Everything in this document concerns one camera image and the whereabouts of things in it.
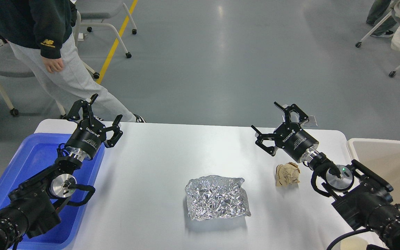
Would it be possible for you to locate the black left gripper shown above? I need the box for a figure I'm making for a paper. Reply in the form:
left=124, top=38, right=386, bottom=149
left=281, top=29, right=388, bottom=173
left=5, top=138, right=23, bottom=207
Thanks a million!
left=64, top=93, right=123, bottom=160

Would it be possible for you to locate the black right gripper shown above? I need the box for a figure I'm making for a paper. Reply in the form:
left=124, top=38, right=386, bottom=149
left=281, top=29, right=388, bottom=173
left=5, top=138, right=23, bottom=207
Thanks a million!
left=251, top=101, right=319, bottom=163

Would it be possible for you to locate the white paper cup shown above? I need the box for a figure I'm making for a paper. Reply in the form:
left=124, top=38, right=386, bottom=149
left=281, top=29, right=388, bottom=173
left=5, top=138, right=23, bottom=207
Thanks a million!
left=340, top=236, right=368, bottom=250

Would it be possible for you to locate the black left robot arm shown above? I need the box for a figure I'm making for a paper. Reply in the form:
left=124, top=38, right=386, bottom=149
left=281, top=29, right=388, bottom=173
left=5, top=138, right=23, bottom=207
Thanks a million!
left=0, top=94, right=123, bottom=250

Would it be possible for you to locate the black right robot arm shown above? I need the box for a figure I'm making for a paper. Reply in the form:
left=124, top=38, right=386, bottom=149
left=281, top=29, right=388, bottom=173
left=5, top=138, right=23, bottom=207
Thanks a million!
left=253, top=102, right=400, bottom=250

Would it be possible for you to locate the metal floor plate right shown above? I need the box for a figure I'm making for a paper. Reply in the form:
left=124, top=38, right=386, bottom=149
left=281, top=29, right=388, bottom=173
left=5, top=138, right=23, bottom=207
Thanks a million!
left=301, top=115, right=318, bottom=127

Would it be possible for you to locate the crumpled brown paper ball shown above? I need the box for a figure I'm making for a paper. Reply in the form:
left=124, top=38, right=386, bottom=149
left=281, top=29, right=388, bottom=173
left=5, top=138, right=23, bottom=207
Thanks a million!
left=276, top=162, right=300, bottom=186

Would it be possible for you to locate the blue plastic bin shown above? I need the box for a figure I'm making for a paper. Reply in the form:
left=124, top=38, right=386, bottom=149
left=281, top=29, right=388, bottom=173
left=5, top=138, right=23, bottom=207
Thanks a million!
left=0, top=133, right=106, bottom=250

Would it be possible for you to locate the crumpled aluminium foil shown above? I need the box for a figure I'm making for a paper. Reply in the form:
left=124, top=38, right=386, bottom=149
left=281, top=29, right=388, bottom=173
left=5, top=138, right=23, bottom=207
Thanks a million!
left=185, top=175, right=251, bottom=221

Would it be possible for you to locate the person in grey trousers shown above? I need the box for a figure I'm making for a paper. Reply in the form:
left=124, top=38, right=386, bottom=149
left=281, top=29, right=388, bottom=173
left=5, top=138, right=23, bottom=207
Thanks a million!
left=0, top=0, right=145, bottom=123

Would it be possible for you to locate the grey office chair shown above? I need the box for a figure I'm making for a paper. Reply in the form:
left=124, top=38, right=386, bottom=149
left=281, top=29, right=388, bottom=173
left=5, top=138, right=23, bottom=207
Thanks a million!
left=0, top=43, right=100, bottom=116

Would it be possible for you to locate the white chair with wheels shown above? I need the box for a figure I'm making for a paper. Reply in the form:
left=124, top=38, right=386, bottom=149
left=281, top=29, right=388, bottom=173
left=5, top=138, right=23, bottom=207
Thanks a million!
left=74, top=0, right=138, bottom=58

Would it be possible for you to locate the beige plastic bin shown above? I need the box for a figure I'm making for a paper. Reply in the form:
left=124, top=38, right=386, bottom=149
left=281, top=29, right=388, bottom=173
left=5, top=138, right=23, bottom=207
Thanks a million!
left=347, top=138, right=400, bottom=204

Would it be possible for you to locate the seated person right background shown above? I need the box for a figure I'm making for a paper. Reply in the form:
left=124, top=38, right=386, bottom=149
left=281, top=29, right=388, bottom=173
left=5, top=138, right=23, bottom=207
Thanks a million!
left=366, top=0, right=397, bottom=38

